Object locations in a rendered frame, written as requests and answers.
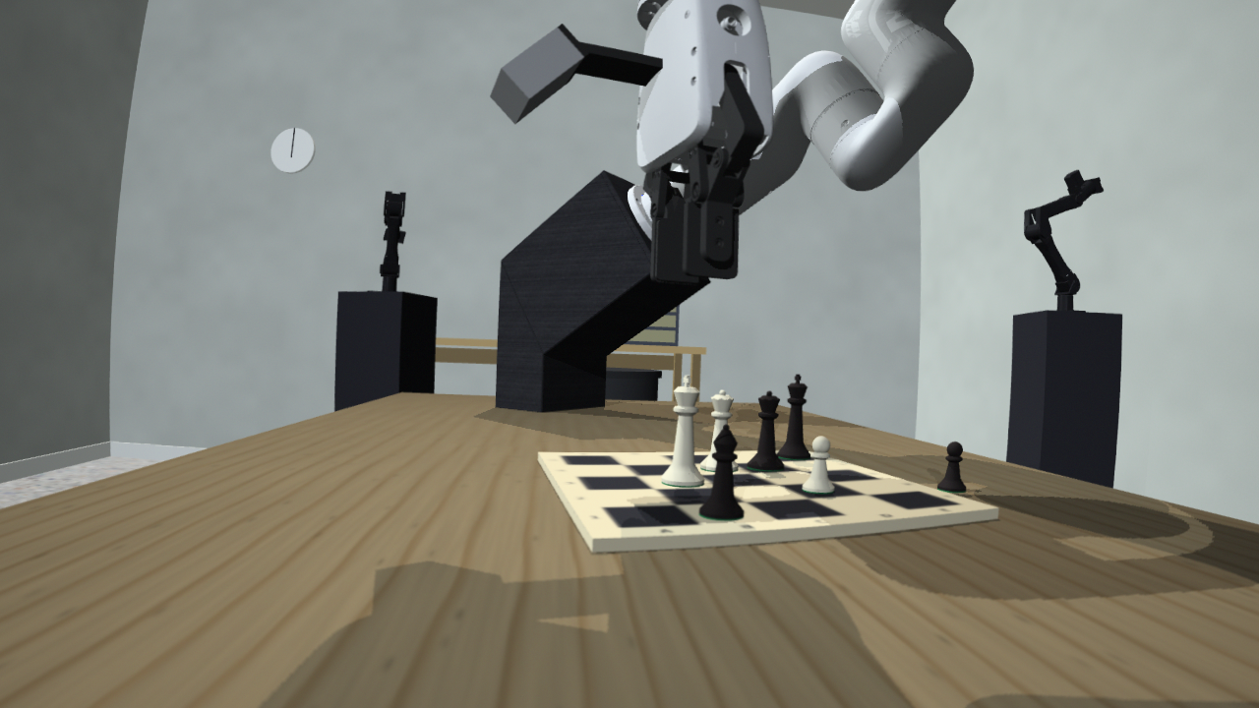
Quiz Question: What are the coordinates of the chessboard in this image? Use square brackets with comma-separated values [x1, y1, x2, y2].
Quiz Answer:
[538, 451, 998, 553]

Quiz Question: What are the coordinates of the white chess king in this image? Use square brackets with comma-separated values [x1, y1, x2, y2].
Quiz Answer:
[661, 375, 704, 488]

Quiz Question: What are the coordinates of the white pawn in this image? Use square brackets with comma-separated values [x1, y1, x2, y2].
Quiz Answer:
[803, 437, 835, 494]

